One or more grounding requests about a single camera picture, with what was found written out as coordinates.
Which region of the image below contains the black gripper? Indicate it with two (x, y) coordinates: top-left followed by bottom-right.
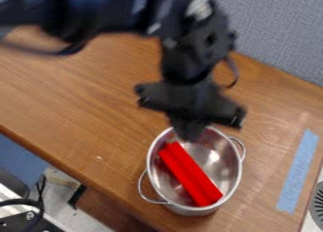
(134, 78), (248, 142)

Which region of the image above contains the silver metal pot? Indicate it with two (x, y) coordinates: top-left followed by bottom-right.
(140, 126), (247, 216)

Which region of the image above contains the red rectangular block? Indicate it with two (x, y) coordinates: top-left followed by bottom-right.
(158, 141), (224, 207)

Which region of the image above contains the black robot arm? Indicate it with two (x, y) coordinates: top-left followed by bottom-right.
(0, 0), (248, 141)

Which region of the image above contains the blue tape strip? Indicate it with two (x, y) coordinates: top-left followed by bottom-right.
(276, 129), (319, 214)

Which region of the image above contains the grey fan grille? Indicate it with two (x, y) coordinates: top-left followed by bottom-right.
(310, 181), (323, 230)

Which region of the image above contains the black cable under table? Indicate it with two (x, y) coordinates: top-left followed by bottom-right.
(34, 174), (48, 212)

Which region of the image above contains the black device with handle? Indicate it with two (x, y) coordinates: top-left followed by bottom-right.
(0, 199), (66, 232)

